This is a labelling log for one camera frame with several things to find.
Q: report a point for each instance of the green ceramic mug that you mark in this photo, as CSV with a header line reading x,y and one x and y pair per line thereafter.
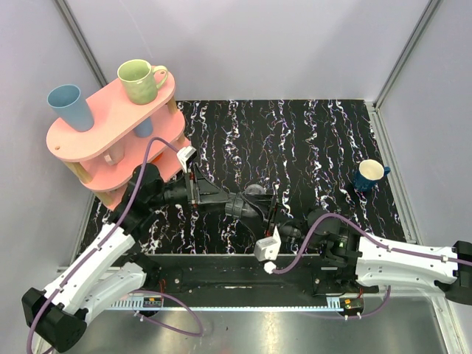
x,y
141,81

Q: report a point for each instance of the small blue cup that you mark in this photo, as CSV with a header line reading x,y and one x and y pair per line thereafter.
x,y
144,129

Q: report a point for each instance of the clear elbow pipe fitting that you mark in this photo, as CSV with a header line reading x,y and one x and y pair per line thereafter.
x,y
255,194

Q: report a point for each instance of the light blue plastic cup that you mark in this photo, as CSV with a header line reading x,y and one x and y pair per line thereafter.
x,y
70,105

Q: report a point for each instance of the pale pink mug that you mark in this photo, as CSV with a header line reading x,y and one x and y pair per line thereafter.
x,y
114,154

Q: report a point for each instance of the dark blue mug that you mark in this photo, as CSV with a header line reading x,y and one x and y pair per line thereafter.
x,y
368,174

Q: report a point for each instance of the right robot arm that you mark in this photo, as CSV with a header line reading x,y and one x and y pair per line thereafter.
x,y
365,259

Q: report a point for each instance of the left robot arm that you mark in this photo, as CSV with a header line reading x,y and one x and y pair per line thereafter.
x,y
61,312

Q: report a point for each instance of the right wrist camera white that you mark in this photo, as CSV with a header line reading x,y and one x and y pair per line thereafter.
x,y
266,250

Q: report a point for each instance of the pink three-tier wooden shelf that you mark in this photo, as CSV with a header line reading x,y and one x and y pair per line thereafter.
x,y
115,118

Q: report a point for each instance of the black marble pattern mat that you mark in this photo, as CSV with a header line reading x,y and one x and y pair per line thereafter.
x,y
303,151

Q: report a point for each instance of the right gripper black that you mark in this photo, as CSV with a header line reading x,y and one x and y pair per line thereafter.
x,y
266,206

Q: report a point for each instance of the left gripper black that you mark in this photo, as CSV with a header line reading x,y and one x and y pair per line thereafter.
x,y
195,191

